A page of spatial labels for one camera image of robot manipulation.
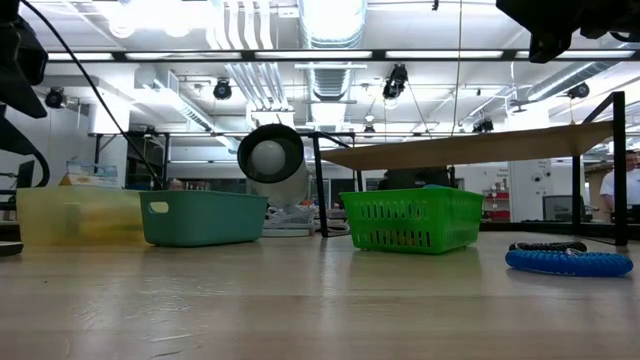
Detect blue spiral coil ring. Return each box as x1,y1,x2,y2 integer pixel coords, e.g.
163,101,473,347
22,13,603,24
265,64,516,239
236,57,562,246
504,249,635,279

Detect teal plastic bin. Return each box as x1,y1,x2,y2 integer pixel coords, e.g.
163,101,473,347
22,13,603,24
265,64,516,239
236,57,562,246
138,189,269,248

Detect white lamp cable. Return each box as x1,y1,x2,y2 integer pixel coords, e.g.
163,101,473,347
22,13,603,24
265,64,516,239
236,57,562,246
314,218,352,238

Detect black computer monitor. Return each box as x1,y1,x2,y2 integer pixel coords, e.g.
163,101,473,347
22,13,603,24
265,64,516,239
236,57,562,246
541,194,585,223

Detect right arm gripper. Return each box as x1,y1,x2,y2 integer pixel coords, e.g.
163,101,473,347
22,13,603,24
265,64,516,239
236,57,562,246
495,0,584,65

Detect silver ventilation duct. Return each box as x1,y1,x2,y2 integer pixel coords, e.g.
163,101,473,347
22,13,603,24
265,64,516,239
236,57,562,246
298,0,369,104

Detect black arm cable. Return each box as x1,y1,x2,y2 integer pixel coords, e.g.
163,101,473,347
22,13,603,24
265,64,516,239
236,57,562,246
0,117,51,189

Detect black spiral coil ring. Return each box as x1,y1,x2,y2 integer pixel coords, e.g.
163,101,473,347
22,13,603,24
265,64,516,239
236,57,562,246
508,240,589,253

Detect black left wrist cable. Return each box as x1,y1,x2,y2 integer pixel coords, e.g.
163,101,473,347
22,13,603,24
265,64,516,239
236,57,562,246
18,0,164,190

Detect green slotted plastic basket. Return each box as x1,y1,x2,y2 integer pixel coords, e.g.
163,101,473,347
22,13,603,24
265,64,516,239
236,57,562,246
339,186,485,256

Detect wooden shelf riser black legs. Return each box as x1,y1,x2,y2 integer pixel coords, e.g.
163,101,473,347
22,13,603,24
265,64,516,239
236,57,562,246
311,90,630,247

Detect person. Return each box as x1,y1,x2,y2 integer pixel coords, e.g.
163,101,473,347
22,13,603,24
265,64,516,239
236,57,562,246
598,149,640,212

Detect white desk lamp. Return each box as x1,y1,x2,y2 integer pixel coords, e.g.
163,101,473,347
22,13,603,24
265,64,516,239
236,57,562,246
236,122,317,239

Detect yellow translucent plastic bin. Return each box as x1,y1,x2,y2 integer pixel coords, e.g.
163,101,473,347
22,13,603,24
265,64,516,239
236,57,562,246
15,185,147,248

